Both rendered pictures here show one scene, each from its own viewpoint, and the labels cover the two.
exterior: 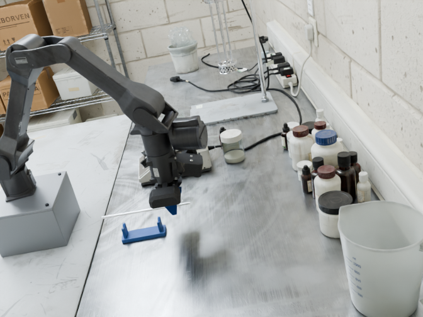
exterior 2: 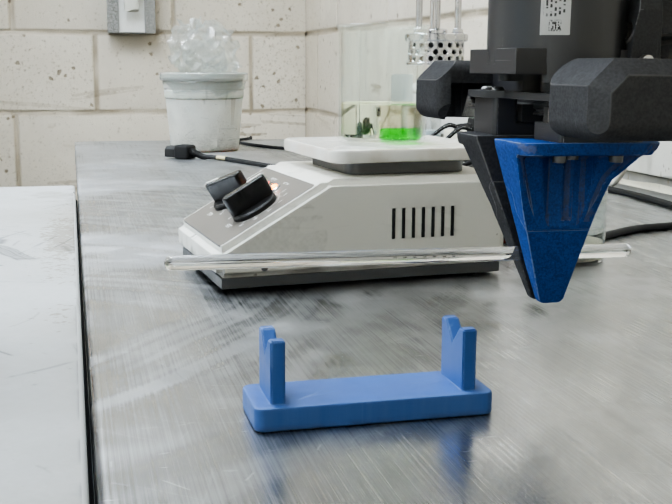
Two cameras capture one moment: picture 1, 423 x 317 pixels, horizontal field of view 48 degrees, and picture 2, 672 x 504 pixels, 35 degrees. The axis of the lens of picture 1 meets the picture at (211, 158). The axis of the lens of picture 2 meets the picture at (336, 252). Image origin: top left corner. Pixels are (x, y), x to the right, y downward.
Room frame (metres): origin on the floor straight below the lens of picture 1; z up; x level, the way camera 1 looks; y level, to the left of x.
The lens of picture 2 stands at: (0.50, 0.31, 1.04)
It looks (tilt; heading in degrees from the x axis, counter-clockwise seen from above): 10 degrees down; 343
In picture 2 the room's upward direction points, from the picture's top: straight up
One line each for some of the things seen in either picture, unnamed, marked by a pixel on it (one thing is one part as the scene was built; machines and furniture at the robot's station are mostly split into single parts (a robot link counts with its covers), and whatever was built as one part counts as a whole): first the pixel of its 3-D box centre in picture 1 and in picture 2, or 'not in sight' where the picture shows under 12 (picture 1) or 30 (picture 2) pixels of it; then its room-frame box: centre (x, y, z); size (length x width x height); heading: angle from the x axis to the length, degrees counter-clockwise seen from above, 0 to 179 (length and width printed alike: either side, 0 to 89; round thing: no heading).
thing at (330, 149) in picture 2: not in sight; (385, 148); (1.20, 0.07, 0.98); 0.12 x 0.12 x 0.01; 3
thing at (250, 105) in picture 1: (231, 108); not in sight; (1.57, -0.11, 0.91); 0.30 x 0.20 x 0.01; 87
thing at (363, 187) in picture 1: (363, 188); not in sight; (0.85, -0.31, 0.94); 0.03 x 0.03 x 0.07
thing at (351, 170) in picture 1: (345, 176); not in sight; (0.89, -0.28, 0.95); 0.04 x 0.04 x 0.11
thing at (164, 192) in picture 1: (163, 168); (557, 25); (0.89, 0.10, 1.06); 0.19 x 0.06 x 0.08; 178
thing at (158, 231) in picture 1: (142, 229); (367, 369); (0.90, 0.18, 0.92); 0.10 x 0.03 x 0.04; 88
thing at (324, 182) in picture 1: (327, 189); not in sight; (0.85, -0.23, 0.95); 0.06 x 0.06 x 0.10
